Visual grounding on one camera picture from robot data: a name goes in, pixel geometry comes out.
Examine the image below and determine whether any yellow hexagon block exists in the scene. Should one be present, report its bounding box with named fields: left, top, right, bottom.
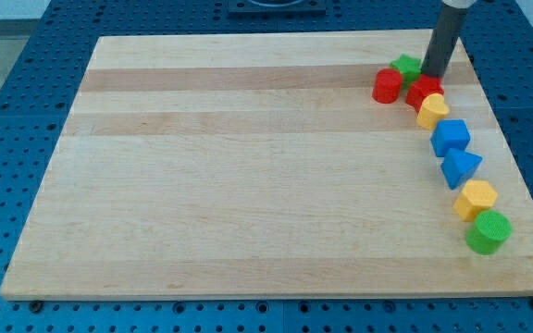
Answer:
left=452, top=179, right=499, bottom=222

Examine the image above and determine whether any green star block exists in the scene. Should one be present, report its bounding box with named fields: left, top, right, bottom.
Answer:
left=390, top=54, right=422, bottom=90

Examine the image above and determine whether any red cylinder block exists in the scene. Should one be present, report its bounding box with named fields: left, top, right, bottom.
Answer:
left=372, top=68, right=403, bottom=104

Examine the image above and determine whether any green cylinder block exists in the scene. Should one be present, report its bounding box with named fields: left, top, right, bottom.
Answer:
left=465, top=210, right=513, bottom=255

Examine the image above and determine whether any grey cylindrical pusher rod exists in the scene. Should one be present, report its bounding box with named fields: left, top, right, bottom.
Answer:
left=421, top=3, right=470, bottom=79

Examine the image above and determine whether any red star block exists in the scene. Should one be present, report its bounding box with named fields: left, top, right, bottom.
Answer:
left=406, top=74, right=444, bottom=113

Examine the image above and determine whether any yellow heart block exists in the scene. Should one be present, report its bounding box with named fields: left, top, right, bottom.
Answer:
left=416, top=93, right=450, bottom=130

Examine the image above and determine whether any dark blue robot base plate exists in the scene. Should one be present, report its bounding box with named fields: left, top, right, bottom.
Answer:
left=226, top=0, right=328, bottom=16

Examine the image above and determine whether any blue cube block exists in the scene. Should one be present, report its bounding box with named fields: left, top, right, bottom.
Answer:
left=430, top=119, right=471, bottom=157

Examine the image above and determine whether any blue triangle block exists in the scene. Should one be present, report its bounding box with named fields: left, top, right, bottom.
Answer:
left=440, top=148, right=482, bottom=190

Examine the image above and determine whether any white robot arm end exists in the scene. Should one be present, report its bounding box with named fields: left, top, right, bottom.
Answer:
left=441, top=0, right=477, bottom=9

